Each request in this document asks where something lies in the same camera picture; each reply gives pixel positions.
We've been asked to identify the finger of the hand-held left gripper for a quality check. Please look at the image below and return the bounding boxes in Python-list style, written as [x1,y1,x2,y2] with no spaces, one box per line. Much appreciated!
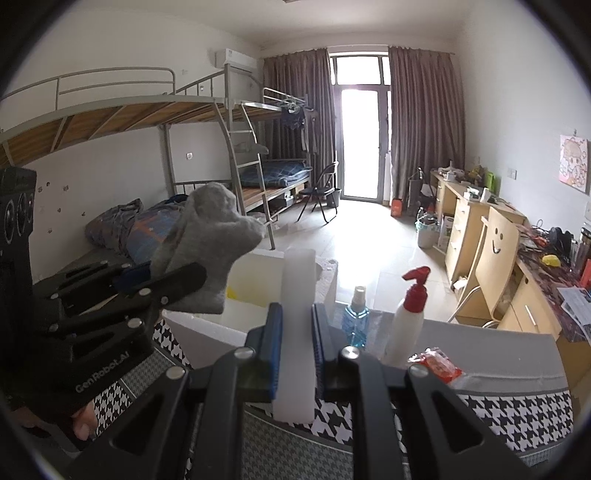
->
[50,261,208,334]
[33,261,154,317]

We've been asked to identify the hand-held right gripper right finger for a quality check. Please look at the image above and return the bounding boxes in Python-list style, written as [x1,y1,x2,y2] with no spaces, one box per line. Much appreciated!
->
[311,302,533,480]

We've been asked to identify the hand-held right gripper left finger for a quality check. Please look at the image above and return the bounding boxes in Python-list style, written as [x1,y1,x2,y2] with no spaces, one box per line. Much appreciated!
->
[62,302,284,480]

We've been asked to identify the white foam box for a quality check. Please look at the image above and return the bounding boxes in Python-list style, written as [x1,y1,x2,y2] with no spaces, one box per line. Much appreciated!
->
[161,249,340,370]

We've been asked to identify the grey sock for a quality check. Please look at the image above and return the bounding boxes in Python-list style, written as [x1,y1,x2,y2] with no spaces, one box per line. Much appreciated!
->
[150,182,267,315]

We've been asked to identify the white foam strip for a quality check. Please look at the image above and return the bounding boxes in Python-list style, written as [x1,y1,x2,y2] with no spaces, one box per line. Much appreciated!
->
[272,248,319,423]

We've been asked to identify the person's left hand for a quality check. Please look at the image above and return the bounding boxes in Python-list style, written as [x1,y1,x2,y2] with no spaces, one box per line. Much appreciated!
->
[71,401,99,442]

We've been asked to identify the blue patterned quilt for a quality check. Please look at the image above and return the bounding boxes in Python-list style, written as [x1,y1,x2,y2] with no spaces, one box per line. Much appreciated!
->
[85,196,195,264]

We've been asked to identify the blue liquid spray bottle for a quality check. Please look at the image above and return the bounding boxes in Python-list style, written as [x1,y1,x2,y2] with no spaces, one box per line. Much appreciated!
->
[342,285,372,349]

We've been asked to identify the white pump bottle red top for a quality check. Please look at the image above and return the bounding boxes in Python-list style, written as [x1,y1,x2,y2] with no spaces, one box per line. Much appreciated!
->
[382,266,431,368]

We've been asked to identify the red snack packet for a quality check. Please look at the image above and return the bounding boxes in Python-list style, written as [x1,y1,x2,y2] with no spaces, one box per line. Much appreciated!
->
[407,347,464,384]

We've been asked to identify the large metal bunk bed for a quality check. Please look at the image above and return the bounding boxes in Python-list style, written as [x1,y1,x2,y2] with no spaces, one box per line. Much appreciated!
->
[0,65,278,259]

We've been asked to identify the white trash bin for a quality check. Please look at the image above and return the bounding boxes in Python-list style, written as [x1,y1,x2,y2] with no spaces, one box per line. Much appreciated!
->
[416,215,439,249]

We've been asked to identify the black folding chair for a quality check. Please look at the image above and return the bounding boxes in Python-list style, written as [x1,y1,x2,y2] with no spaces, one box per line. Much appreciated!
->
[295,161,340,224]

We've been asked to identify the houndstooth tablecloth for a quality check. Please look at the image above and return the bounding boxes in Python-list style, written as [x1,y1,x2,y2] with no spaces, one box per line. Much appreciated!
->
[92,307,578,480]

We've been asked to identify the wooden desk with drawers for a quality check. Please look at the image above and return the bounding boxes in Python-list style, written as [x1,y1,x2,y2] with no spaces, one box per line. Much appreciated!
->
[431,171,527,289]

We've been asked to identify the dark standing bag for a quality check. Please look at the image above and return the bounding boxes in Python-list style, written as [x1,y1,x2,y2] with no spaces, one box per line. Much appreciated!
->
[406,167,437,215]

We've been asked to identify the dark hanging clothes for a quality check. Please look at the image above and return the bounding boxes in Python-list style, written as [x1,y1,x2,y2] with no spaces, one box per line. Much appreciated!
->
[279,104,308,151]

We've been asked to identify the small metal bunk bed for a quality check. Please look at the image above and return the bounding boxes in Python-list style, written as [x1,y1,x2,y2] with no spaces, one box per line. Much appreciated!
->
[240,87,319,217]

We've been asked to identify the wooden smiley chair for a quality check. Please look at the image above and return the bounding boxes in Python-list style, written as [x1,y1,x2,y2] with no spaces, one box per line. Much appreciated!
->
[445,206,520,324]

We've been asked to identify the wooden desk with cloth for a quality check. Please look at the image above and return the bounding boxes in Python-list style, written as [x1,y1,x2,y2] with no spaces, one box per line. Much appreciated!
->
[499,222,591,402]

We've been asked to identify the brown curtain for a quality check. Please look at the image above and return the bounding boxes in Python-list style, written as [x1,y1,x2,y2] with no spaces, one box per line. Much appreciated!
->
[262,47,337,171]
[388,45,465,195]

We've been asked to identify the white air conditioner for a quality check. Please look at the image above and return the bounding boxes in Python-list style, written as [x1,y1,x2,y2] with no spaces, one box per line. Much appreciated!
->
[215,47,256,72]

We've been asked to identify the glass balcony door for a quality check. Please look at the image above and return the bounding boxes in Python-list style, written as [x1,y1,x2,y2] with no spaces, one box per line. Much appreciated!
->
[329,54,393,201]

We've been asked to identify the dark patterned desk cloth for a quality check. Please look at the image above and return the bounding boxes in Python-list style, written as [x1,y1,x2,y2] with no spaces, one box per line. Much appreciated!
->
[517,222,591,342]

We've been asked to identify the printed papers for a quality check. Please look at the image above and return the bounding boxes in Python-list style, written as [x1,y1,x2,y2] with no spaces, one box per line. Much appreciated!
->
[556,286,591,342]

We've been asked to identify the row of toiletry bottles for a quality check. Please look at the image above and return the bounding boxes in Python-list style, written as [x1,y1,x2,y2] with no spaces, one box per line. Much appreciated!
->
[570,226,591,284]

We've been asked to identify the wall poster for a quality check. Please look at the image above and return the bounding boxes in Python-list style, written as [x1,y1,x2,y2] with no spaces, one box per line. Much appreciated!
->
[558,134,591,192]

